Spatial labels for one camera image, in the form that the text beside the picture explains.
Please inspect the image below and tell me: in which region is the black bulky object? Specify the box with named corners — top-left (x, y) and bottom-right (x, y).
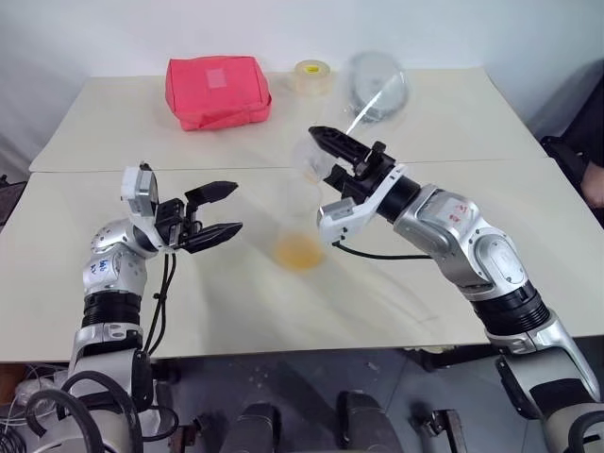
top-left (540, 135), bottom-right (589, 178)

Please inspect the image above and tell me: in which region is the bystander in dark clothes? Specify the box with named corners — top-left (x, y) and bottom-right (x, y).
top-left (559, 60), bottom-right (604, 211)

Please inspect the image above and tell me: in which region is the clear cup with orange liquid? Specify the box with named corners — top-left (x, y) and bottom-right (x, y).
top-left (271, 172), bottom-right (327, 274)

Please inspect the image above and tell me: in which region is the brown cardboard box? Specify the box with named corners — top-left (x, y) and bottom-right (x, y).
top-left (0, 362), bottom-right (25, 394)

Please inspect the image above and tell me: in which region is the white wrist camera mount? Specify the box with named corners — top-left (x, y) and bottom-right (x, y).
top-left (316, 163), bottom-right (408, 246)
top-left (120, 162), bottom-right (167, 249)

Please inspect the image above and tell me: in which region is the red fabric pouch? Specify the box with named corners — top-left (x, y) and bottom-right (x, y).
top-left (164, 55), bottom-right (274, 133)

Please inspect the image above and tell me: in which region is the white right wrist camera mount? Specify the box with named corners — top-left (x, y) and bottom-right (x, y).
top-left (316, 163), bottom-right (408, 246)

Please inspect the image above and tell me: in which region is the tangle of white cables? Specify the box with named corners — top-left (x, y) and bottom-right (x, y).
top-left (0, 366), bottom-right (72, 426)

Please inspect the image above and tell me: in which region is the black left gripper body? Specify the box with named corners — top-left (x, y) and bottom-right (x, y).
top-left (154, 196), bottom-right (203, 250)

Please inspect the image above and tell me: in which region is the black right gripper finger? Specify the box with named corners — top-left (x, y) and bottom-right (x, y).
top-left (322, 162), bottom-right (354, 189)
top-left (307, 125), bottom-right (369, 165)

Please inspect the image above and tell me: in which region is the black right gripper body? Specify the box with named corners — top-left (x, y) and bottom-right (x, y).
top-left (347, 140), bottom-right (400, 204)

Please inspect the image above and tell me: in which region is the clear tape roll yellow core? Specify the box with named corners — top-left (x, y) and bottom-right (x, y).
top-left (294, 59), bottom-right (334, 98)

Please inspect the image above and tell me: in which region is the dark metal bracket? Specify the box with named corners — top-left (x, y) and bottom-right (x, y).
top-left (169, 412), bottom-right (214, 453)
top-left (412, 408), bottom-right (466, 453)

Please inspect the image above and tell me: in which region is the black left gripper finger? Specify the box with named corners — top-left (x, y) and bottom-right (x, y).
top-left (179, 221), bottom-right (245, 256)
top-left (183, 179), bottom-right (238, 208)

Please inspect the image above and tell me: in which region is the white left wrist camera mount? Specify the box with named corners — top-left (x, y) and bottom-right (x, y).
top-left (120, 162), bottom-right (167, 249)

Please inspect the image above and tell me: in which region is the dark rounded shape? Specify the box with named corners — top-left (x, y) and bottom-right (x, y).
top-left (335, 390), bottom-right (400, 453)
top-left (233, 402), bottom-right (285, 453)

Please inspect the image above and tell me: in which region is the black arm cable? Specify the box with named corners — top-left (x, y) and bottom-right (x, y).
top-left (25, 248), bottom-right (180, 453)
top-left (335, 240), bottom-right (604, 453)

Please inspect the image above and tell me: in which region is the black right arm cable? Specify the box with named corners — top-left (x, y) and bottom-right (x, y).
top-left (335, 240), bottom-right (604, 453)

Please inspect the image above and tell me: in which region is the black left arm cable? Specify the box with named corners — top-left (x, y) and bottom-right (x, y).
top-left (25, 248), bottom-right (180, 453)

